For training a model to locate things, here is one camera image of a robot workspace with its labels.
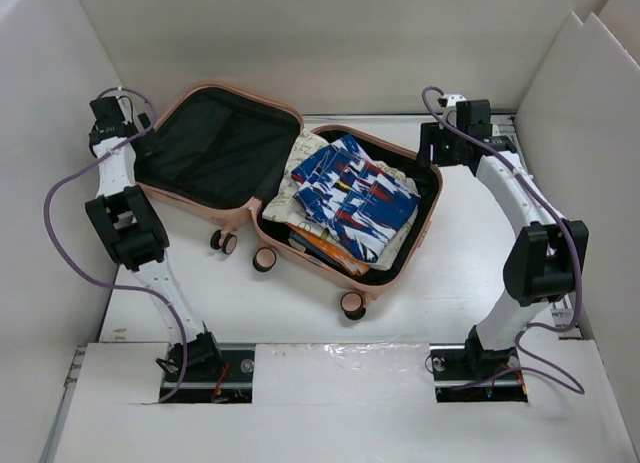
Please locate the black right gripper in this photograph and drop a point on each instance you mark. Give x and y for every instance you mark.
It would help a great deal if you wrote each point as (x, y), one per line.
(431, 133)

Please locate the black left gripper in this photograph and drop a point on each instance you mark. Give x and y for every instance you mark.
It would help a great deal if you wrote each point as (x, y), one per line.
(143, 122)

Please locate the blue white patterned shorts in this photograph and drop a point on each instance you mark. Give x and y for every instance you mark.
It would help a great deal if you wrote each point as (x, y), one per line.
(361, 205)

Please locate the pink hard-shell suitcase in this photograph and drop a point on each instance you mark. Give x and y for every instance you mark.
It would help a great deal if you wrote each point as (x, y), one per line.
(222, 157)

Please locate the orange white tie-dye shorts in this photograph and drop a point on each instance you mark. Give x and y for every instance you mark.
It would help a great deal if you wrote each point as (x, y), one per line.
(331, 252)

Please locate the cream patterned shorts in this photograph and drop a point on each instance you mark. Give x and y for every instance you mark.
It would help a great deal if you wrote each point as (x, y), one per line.
(284, 208)

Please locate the grey-blue cloth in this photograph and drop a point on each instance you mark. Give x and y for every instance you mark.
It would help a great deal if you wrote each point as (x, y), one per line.
(302, 240)

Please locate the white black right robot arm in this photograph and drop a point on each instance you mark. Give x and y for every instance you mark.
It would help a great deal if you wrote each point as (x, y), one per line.
(546, 261)

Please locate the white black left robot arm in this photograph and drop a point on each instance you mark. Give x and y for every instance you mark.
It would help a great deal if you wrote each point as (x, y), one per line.
(135, 238)

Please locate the white foam board front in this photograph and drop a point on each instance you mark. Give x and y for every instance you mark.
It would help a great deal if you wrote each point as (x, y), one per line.
(338, 403)

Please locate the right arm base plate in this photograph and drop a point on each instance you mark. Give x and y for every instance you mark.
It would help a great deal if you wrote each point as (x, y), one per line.
(458, 380)

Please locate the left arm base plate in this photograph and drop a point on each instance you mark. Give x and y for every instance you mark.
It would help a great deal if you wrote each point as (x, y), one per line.
(232, 384)

